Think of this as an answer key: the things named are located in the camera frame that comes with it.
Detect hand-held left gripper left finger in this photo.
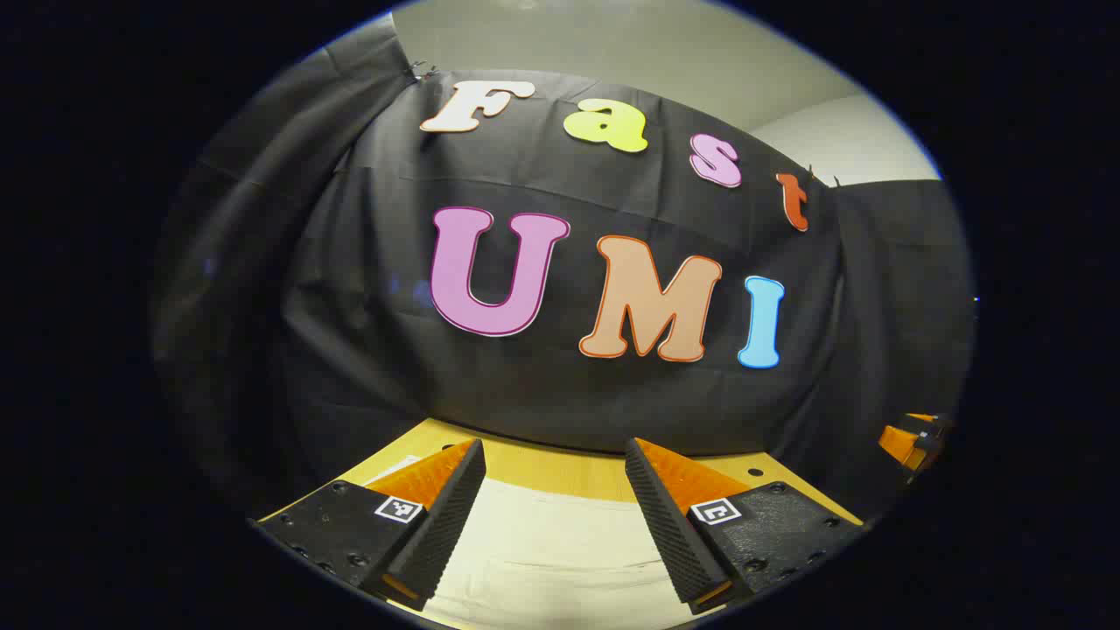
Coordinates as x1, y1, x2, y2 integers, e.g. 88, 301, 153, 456
248, 437, 487, 613

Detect black backdrop cloth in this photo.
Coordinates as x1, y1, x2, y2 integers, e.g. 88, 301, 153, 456
149, 13, 977, 526

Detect white jeans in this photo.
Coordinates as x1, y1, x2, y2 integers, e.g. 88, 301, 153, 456
376, 453, 727, 630

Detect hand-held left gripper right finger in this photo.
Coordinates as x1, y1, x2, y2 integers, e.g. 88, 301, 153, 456
623, 437, 869, 616

